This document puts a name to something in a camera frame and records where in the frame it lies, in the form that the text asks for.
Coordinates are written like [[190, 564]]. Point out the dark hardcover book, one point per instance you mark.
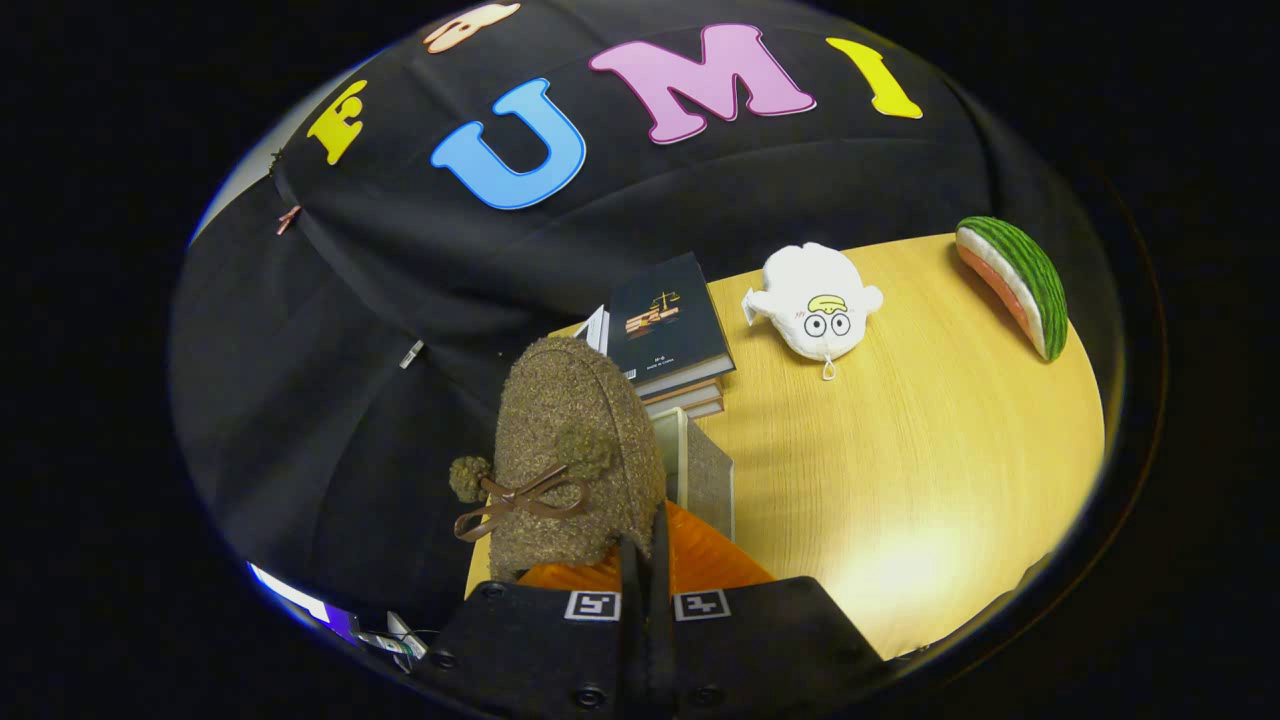
[[665, 310]]

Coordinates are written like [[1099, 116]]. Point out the computer monitor screen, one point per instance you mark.
[[300, 598]]

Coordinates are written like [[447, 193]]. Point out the silver backdrop clip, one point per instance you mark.
[[412, 354]]

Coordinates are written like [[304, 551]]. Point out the watermelon slice plush toy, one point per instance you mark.
[[1030, 270]]

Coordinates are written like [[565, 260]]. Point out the white photo cover book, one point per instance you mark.
[[596, 330]]

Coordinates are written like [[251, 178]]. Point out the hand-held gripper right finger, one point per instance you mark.
[[662, 650]]

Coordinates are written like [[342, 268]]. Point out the red backdrop clip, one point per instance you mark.
[[288, 220]]

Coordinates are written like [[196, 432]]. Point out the thin pale book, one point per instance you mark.
[[700, 407]]

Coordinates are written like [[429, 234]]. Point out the white plush toy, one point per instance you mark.
[[800, 290]]

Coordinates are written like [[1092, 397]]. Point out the grey fabric storage box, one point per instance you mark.
[[705, 480]]

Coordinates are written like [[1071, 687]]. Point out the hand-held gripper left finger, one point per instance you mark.
[[634, 650]]

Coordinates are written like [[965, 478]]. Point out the brown edged book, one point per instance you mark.
[[685, 392]]

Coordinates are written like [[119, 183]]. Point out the brown fuzzy bow shoe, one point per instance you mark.
[[580, 420]]

